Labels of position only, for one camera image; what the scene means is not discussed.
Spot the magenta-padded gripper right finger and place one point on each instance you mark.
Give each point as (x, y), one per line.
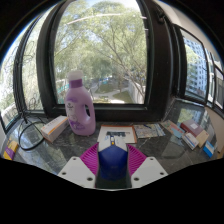
(148, 170)

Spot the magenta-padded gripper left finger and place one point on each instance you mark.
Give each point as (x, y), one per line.
(76, 170)

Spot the blue and white computer mouse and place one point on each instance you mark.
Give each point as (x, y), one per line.
(112, 160)

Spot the printed paper leaflet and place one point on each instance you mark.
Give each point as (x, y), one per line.
(148, 130)

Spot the white and orange carton box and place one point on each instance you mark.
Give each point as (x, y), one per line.
(53, 128)

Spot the thin orange and teal book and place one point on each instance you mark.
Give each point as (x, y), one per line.
(174, 128)

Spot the white blue-striped box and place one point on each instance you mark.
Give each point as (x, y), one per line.
(190, 140)

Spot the purple detergent bottle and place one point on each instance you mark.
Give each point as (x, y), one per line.
(78, 110)

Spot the dark red book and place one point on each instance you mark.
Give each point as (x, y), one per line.
(193, 127)

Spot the beige box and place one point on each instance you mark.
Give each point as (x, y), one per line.
(202, 137)

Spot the small blue box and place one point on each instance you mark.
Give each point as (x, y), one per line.
(209, 148)

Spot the yellow and purple book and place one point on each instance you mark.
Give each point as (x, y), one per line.
(10, 150)

